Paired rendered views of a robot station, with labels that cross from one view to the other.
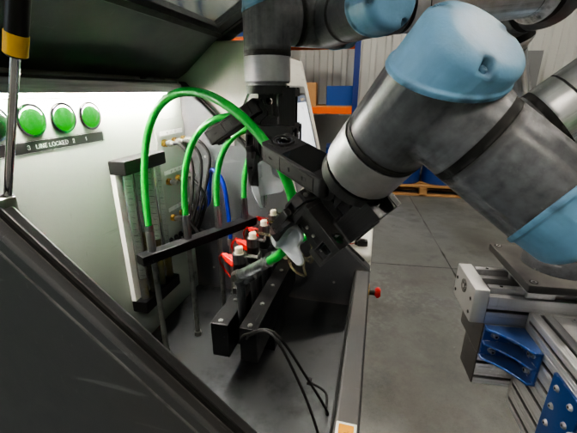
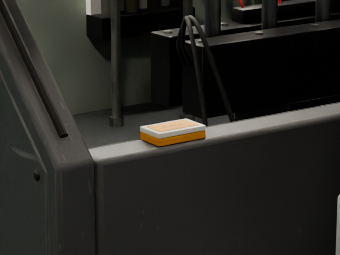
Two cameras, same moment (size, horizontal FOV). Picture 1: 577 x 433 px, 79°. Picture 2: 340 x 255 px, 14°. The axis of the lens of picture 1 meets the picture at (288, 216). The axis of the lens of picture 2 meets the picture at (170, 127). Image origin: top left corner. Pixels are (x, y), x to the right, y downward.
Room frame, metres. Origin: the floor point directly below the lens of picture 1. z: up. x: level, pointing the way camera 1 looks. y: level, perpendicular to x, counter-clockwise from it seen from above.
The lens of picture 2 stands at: (-0.50, -0.82, 1.27)
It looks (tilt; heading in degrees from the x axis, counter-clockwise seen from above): 15 degrees down; 41
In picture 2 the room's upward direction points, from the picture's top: straight up
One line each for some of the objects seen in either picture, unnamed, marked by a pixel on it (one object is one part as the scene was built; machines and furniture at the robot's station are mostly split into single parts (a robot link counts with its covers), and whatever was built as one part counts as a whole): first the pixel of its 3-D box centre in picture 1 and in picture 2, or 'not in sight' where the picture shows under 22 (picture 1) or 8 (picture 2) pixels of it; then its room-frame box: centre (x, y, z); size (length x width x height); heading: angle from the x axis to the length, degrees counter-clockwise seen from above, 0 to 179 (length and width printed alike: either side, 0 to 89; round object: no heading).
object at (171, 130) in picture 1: (179, 176); not in sight; (0.93, 0.29, 1.20); 0.13 x 0.03 x 0.31; 166
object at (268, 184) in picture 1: (269, 186); not in sight; (0.60, 0.03, 1.27); 0.06 x 0.03 x 0.09; 76
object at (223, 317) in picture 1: (260, 309); (294, 84); (0.75, 0.07, 0.91); 0.34 x 0.10 x 0.15; 166
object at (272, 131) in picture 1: (272, 123); not in sight; (0.61, 0.03, 1.37); 0.09 x 0.08 x 0.12; 76
